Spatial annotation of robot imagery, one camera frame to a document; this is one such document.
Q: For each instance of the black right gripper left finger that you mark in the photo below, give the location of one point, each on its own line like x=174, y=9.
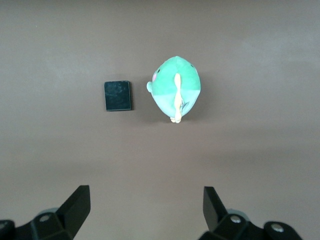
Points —
x=72, y=215

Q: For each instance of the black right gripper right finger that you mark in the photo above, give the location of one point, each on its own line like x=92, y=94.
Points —
x=220, y=220

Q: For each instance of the black smartphone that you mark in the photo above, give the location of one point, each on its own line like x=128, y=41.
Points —
x=117, y=96

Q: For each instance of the green dinosaur plush toy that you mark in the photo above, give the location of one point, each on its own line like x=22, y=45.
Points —
x=170, y=85

